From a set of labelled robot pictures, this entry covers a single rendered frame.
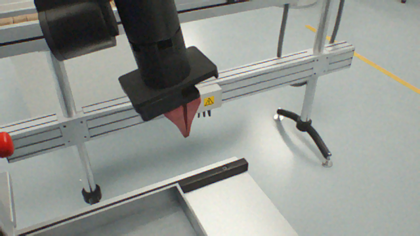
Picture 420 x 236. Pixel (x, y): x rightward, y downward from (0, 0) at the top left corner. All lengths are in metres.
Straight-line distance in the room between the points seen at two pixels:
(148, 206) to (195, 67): 0.29
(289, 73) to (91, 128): 0.90
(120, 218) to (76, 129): 0.88
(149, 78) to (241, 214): 0.31
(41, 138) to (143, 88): 1.09
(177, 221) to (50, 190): 1.43
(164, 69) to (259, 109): 2.01
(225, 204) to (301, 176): 1.35
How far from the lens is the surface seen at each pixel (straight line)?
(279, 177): 1.96
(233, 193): 0.67
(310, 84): 1.96
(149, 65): 0.40
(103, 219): 0.63
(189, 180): 0.66
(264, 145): 2.12
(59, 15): 0.38
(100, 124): 1.51
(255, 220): 0.63
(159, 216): 0.64
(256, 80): 1.70
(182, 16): 1.37
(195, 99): 0.43
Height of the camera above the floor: 1.38
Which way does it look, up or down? 38 degrees down
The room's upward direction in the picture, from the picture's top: straight up
